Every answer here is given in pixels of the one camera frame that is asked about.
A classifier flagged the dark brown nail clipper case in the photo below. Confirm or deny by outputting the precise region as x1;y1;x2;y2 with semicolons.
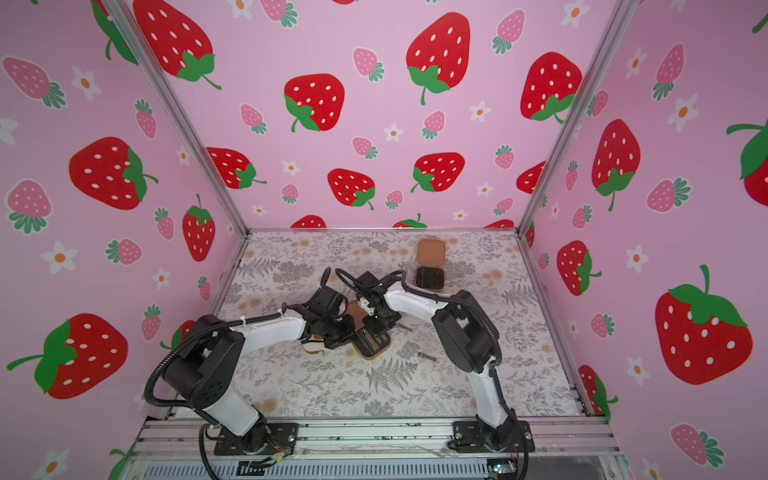
416;238;446;292

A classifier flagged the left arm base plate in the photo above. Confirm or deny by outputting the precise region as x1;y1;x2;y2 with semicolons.
214;422;299;456

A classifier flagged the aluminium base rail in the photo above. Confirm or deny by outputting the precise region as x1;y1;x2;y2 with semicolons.
128;417;620;461

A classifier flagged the cream nail clipper case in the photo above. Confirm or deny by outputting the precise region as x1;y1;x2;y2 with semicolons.
301;339;326;355

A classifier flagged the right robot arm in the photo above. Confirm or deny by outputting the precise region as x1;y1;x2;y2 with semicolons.
348;270;535;455

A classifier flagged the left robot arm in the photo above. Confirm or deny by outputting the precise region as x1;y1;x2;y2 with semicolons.
144;286;354;454

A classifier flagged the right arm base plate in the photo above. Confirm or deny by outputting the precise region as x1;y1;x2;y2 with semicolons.
447;418;535;454

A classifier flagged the light brown nail clipper case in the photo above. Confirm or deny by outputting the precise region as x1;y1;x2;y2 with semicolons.
346;302;391;360

